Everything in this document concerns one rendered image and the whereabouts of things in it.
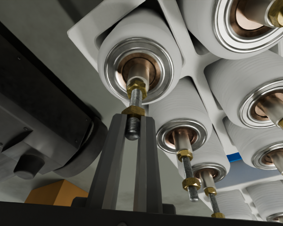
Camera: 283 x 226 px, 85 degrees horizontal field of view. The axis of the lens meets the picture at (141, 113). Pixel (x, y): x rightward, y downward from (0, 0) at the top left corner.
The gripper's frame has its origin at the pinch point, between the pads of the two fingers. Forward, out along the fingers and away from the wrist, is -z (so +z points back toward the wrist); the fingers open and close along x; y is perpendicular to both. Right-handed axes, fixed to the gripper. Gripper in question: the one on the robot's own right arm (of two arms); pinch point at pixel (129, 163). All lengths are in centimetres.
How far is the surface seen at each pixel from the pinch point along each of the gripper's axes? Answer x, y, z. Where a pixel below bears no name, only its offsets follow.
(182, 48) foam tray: -5.8, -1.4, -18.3
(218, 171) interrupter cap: -16.3, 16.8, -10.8
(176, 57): -3.7, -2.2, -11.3
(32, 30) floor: 26.8, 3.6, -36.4
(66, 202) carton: 30, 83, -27
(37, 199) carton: 47, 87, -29
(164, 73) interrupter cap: -2.7, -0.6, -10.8
